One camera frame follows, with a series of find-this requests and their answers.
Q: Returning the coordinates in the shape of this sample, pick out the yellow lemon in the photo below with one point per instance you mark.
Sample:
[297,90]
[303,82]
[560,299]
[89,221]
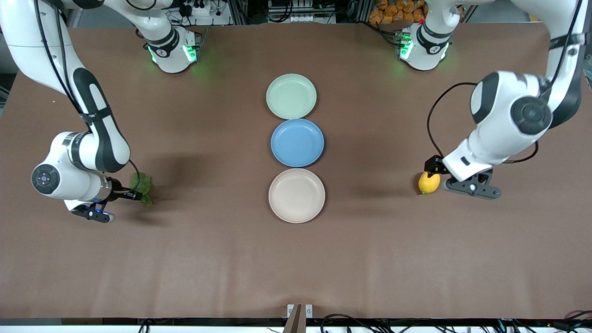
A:
[429,183]

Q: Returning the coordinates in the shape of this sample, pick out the green lettuce leaf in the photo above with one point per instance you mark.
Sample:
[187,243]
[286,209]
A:
[144,185]

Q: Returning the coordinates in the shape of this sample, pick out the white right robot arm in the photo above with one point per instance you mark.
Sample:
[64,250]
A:
[104,138]

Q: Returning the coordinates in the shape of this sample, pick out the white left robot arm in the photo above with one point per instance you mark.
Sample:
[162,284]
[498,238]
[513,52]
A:
[508,125]

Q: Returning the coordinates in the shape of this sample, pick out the brown table cover sheet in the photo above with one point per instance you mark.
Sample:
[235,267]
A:
[231,254]

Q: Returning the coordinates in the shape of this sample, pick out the beige round plate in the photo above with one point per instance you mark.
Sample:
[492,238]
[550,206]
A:
[297,195]

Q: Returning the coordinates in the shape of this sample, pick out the blue round plate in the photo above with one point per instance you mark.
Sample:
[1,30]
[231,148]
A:
[297,142]

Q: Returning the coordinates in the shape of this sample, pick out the orange bags pile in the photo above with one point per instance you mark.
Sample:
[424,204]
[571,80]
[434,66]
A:
[397,11]

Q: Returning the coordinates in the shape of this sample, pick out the light green round plate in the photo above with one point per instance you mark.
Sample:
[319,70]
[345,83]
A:
[291,96]

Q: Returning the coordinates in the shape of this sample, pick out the white power strip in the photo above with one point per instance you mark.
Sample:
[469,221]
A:
[198,10]

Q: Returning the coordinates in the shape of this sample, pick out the metal bracket with post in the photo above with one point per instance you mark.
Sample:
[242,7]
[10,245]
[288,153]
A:
[299,319]

